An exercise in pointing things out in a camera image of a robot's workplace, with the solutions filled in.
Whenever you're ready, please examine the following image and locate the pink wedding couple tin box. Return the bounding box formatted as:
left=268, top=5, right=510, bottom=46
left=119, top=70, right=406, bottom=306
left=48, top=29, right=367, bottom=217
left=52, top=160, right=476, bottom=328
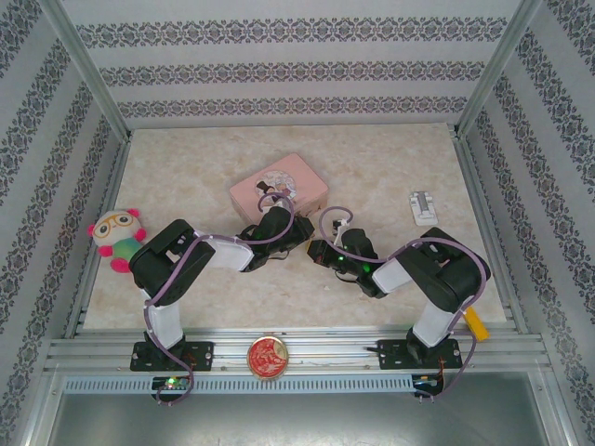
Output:
left=229, top=152, right=330, bottom=223

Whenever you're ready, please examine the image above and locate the white metal latch plate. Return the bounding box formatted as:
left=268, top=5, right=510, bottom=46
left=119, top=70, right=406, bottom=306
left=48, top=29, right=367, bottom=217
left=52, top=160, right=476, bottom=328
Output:
left=407, top=190, right=439, bottom=228

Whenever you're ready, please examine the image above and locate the round red gold tin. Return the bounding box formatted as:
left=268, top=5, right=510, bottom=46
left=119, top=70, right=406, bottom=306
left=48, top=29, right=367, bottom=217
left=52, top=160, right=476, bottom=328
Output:
left=245, top=334, right=289, bottom=380

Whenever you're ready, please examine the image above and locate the yellow block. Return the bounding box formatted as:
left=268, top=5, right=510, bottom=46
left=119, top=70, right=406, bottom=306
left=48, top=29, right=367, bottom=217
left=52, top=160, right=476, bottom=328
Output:
left=464, top=305, right=490, bottom=341

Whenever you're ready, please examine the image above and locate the panda plush toy with glasses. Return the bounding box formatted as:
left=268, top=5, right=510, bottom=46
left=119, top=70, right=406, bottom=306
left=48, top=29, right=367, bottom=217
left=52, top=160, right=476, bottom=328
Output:
left=87, top=207, right=152, bottom=274

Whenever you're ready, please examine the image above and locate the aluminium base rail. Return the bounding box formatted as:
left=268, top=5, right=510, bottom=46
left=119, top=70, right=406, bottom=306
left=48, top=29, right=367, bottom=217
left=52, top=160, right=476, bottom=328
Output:
left=44, top=327, right=548, bottom=373

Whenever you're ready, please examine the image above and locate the slotted grey cable duct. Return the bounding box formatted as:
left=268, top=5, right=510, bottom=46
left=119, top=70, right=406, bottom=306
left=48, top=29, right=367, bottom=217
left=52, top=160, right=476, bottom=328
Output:
left=62, top=374, right=416, bottom=396

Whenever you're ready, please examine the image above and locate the aluminium side rail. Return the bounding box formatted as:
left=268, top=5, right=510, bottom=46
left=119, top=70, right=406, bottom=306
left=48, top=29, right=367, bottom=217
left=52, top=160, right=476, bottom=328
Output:
left=453, top=134, right=529, bottom=334
left=67, top=134, right=134, bottom=338

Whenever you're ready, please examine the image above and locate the aluminium frame post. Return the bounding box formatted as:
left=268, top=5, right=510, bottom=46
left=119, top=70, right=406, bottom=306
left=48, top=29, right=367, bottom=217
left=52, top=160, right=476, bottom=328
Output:
left=35, top=0, right=134, bottom=138
left=455, top=0, right=545, bottom=138

